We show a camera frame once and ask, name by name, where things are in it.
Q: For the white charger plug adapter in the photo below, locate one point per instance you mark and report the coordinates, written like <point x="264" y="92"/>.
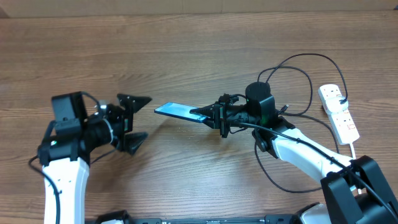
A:
<point x="336" y="104"/>

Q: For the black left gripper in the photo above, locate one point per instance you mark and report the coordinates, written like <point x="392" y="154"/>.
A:
<point x="124" y="119"/>

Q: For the blue Samsung Galaxy smartphone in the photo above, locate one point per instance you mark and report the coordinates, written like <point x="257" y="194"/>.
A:
<point x="180" y="111"/>

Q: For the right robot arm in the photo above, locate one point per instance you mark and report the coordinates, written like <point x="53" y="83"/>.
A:
<point x="355" y="190"/>

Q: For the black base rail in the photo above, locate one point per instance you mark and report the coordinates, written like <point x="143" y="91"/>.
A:
<point x="123" y="217"/>

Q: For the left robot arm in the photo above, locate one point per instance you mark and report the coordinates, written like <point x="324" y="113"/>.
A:
<point x="64" y="153"/>

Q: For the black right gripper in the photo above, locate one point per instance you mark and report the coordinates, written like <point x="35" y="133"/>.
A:
<point x="216" y="112"/>

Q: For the white power strip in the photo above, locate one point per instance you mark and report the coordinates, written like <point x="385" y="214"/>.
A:
<point x="342" y="123"/>

